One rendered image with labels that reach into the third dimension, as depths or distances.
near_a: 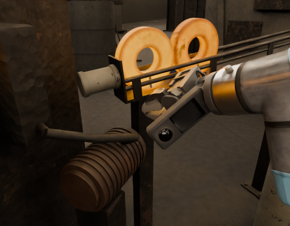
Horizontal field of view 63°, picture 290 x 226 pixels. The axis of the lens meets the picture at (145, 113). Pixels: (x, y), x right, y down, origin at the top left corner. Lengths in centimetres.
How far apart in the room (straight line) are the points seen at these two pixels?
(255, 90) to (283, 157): 9
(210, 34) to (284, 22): 198
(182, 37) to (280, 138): 41
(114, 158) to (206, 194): 76
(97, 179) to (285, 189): 33
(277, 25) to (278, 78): 236
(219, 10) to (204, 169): 187
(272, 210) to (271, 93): 60
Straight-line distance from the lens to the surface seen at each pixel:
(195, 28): 67
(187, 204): 118
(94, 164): 51
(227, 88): 35
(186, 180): 130
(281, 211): 86
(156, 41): 60
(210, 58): 70
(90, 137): 53
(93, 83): 54
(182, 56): 66
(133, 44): 57
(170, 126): 39
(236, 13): 278
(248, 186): 134
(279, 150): 33
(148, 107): 49
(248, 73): 33
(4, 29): 48
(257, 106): 34
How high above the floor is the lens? 83
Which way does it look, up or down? 25 degrees down
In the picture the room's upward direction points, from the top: straight up
